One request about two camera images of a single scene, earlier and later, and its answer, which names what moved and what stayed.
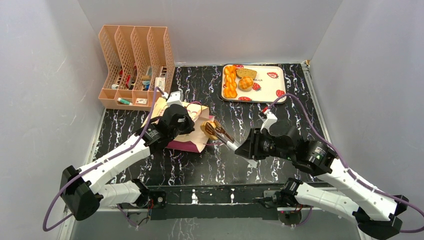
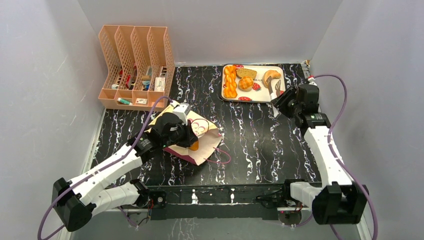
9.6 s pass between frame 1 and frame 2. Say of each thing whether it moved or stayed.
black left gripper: moved
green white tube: stayed
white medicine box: stayed
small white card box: stayed
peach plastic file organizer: stayed
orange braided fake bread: stayed
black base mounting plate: stayed
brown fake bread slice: stayed
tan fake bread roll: moved
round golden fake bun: stayed
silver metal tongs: moved
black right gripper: moved
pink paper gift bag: moved
